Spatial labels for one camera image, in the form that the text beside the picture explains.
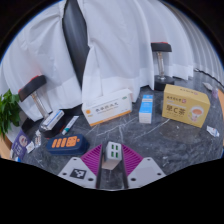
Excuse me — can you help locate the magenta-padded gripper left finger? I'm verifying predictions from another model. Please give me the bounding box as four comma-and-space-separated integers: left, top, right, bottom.
57, 143, 104, 190

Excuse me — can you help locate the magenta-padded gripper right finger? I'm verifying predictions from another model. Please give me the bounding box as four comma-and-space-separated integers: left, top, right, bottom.
121, 143, 167, 190

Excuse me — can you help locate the white ointment tube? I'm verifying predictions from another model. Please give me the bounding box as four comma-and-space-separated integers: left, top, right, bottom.
61, 115, 80, 136

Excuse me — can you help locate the blister pill pack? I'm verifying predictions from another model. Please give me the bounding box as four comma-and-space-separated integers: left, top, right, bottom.
34, 130, 43, 148

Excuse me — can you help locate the small white sachet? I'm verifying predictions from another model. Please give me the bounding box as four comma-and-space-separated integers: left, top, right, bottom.
25, 141, 36, 154
206, 125, 221, 138

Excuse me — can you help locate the white and blue medicine box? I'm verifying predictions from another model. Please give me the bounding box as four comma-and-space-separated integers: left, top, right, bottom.
39, 109, 65, 132

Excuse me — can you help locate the purple box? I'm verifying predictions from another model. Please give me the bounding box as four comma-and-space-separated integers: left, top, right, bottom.
10, 129, 31, 161

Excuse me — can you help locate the small blue and white box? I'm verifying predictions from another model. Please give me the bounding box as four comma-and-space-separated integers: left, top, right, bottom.
138, 94, 154, 125

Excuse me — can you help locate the white and orange medicine box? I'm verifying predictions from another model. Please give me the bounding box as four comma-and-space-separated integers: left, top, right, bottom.
81, 88, 134, 127

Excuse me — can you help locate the yellow tea box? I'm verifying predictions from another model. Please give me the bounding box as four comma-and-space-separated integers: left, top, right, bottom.
161, 83, 211, 129

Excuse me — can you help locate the green leafy plant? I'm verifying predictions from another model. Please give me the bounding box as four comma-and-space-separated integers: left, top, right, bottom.
0, 89, 22, 139

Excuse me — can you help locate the black bar stool red rim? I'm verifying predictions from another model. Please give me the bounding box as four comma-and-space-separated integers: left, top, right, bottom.
150, 42, 175, 92
18, 74, 68, 139

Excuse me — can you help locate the white curtain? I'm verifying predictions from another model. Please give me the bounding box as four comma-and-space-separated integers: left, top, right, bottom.
0, 3, 83, 123
77, 0, 196, 104

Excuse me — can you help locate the grey ribbed curtain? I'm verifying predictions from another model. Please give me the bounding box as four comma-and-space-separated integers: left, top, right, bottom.
166, 6, 224, 84

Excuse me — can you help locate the black cable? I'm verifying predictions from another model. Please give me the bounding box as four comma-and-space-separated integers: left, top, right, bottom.
194, 68, 222, 83

